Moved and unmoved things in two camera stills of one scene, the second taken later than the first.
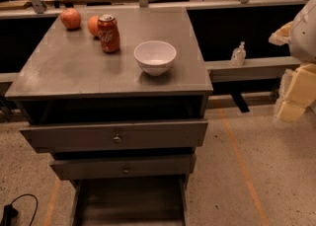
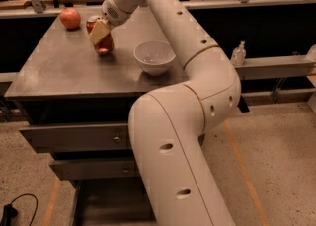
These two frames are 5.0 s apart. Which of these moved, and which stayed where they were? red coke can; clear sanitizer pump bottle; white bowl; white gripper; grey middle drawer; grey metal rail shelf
Moved: white gripper; red coke can
Stayed: grey metal rail shelf; clear sanitizer pump bottle; grey middle drawer; white bowl
